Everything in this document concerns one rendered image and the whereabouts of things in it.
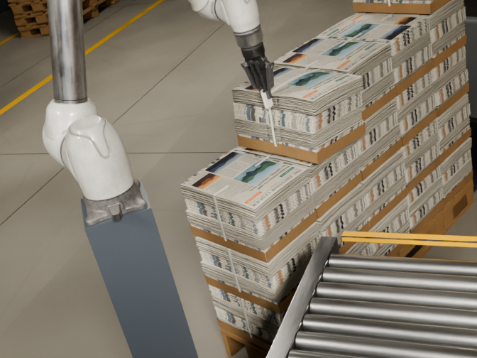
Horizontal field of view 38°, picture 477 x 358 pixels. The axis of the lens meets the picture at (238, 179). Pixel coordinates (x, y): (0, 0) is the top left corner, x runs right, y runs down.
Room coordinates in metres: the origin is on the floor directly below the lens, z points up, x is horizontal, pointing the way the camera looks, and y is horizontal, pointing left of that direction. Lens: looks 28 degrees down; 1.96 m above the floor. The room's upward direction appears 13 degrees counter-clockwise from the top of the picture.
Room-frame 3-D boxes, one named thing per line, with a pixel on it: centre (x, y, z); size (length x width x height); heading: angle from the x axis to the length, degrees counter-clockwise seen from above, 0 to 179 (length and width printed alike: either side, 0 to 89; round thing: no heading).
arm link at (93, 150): (1.84, 0.39, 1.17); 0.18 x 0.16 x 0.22; 29
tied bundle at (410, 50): (2.70, -0.67, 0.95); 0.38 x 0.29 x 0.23; 41
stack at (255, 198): (2.42, -0.34, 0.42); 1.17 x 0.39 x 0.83; 131
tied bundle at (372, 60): (2.52, -0.45, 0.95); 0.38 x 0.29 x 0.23; 41
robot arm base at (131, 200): (1.81, 0.38, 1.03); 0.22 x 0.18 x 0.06; 9
